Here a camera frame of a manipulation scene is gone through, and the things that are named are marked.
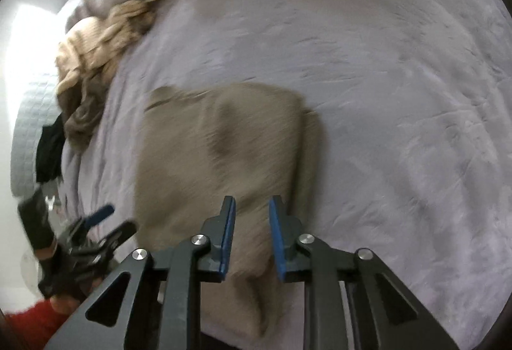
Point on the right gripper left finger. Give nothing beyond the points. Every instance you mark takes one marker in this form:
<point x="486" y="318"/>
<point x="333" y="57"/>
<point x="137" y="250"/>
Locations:
<point x="154" y="294"/>

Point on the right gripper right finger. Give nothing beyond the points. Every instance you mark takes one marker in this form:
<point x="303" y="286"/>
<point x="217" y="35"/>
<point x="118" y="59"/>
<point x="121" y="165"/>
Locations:
<point x="352" y="299"/>

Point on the taupe fuzzy knit garment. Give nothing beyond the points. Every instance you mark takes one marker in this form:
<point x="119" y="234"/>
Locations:
<point x="249" y="141"/>

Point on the red sleeve forearm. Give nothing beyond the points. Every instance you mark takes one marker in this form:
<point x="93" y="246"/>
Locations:
<point x="36" y="325"/>

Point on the person's left hand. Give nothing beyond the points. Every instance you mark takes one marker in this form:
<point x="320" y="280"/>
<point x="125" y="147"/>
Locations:
<point x="65" y="304"/>

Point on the lavender plush bed blanket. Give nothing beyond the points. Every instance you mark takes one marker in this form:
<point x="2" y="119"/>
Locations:
<point x="415" y="100"/>

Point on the black garment with cord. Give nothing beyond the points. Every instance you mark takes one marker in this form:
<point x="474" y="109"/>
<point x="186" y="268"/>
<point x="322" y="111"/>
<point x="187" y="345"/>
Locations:
<point x="49" y="152"/>

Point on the beige cable knit sweater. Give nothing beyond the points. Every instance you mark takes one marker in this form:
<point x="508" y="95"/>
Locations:
<point x="87" y="60"/>

